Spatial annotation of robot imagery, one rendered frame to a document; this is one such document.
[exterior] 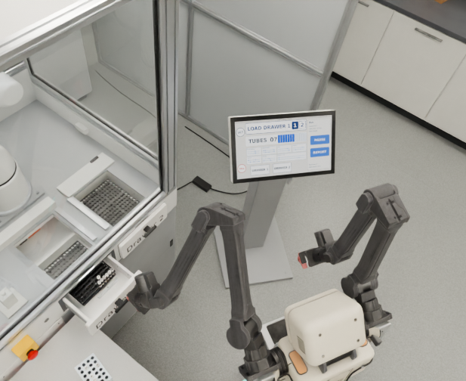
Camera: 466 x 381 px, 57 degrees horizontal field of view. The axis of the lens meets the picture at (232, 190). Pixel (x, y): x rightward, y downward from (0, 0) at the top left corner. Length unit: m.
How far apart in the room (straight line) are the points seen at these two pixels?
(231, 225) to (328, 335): 0.43
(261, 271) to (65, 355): 1.40
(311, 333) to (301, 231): 1.85
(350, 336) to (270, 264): 1.56
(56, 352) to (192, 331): 1.00
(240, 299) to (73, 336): 0.84
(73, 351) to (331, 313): 1.06
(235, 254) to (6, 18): 0.84
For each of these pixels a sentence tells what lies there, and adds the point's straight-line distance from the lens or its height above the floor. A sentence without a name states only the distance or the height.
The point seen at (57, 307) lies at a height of 0.90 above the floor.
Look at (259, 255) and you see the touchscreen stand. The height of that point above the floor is 0.04.
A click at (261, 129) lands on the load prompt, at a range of 2.03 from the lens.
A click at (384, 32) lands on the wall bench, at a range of 3.89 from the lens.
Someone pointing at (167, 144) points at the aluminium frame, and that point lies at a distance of 1.73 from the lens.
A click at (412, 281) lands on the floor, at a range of 3.24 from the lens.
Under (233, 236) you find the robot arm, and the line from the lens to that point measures 1.29.
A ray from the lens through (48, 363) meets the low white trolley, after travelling 1.95.
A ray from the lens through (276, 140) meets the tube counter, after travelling 2.05.
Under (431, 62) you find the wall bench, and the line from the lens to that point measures 3.84.
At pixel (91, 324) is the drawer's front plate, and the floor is 0.92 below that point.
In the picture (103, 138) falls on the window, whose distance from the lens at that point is 1.42.
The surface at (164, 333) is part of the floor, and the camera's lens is 2.71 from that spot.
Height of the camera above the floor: 2.59
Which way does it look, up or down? 54 degrees down
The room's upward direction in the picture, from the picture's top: 11 degrees clockwise
